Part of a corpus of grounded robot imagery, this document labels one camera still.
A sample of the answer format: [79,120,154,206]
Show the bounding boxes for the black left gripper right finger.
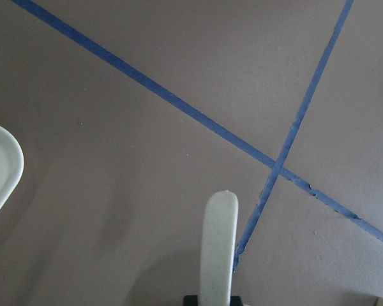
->
[230,296,243,306]

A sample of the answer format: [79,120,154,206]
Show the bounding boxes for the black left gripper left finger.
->
[183,295,199,306]

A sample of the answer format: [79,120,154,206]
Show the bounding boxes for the white ceramic spoon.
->
[198,191,239,305]

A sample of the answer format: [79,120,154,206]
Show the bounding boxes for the white bear tray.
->
[0,126,24,209]

